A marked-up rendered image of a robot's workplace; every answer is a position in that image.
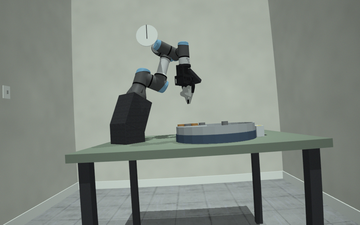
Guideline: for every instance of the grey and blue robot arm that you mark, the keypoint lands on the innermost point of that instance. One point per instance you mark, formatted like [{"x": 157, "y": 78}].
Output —
[{"x": 158, "y": 81}]

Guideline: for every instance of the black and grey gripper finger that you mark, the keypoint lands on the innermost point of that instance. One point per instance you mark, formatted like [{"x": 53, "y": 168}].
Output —
[
  {"x": 184, "y": 88},
  {"x": 190, "y": 90}
]

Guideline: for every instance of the grey round turntable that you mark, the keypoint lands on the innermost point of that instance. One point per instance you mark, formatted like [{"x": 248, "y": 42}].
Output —
[{"x": 218, "y": 133}]

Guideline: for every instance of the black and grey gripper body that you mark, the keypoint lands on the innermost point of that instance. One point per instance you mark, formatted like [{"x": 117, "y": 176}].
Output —
[{"x": 183, "y": 78}]

